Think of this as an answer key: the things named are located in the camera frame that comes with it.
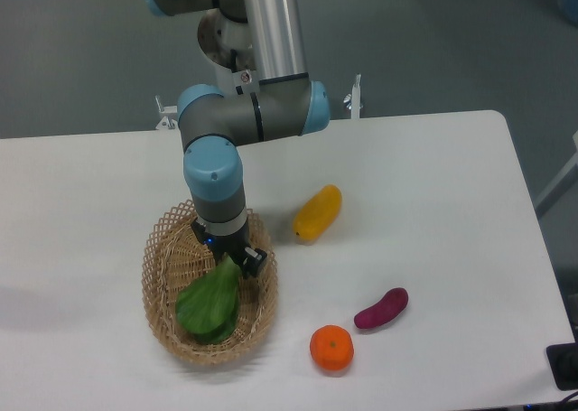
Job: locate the green bok choy toy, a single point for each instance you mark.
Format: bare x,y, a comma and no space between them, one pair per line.
208,307

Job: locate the black device at table edge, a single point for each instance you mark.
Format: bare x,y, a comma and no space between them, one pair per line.
562,359

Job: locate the orange tangerine toy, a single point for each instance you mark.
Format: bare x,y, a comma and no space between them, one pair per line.
331,348

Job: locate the woven wicker basket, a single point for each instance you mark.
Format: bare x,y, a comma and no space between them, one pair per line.
173,257

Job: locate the white metal frame leg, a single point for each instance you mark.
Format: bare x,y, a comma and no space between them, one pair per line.
561,183

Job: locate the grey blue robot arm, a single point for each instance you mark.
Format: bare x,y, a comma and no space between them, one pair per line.
262,38

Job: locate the purple sweet potato toy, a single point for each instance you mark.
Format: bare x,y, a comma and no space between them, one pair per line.
391,305

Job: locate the yellow mango toy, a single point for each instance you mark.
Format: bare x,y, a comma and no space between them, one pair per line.
318,213

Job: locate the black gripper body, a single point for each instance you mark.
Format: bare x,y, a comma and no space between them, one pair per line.
233,244

